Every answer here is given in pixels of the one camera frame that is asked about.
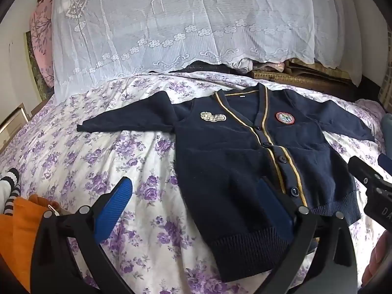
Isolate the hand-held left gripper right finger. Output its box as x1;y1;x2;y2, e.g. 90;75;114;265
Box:
257;177;359;294

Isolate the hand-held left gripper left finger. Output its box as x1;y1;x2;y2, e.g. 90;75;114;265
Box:
30;176;134;294

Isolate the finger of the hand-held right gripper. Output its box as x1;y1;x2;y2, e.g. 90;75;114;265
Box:
377;152;392;172
348;156;392;194

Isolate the navy knit cardigan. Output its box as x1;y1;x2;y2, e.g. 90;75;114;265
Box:
76;83;376;283

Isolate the person's right hand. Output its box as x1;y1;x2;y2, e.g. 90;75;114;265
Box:
361;244;387;286

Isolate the blue grey round object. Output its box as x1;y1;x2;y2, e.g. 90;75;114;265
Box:
380;113;392;149

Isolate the purple floral bedsheet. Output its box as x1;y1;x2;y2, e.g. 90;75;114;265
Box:
0;71;387;294

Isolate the orange cloth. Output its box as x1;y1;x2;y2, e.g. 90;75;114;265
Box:
0;194;60;293

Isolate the black white striped cloth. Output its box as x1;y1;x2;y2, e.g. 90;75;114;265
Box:
0;168;21;215

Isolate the brown woven mat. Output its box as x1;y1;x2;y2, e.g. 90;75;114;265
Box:
251;58;360;102

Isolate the pink cloth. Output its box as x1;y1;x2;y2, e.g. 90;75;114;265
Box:
259;62;286;72

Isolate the dark cloth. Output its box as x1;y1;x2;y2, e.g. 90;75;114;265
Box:
168;61;242;74

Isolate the white lace cover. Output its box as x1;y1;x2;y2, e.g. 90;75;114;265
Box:
51;0;363;105

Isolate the wooden bed frame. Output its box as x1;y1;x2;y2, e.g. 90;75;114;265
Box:
0;102;31;155

